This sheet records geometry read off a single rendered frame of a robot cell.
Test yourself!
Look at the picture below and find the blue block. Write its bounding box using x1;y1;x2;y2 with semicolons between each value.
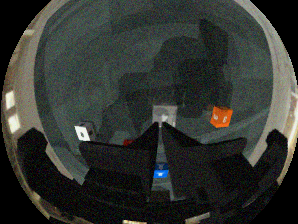
154;163;169;177

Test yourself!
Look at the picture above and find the orange block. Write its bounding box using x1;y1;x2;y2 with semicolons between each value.
210;105;233;128

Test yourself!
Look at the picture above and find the red block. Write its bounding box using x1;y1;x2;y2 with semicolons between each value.
124;140;134;147

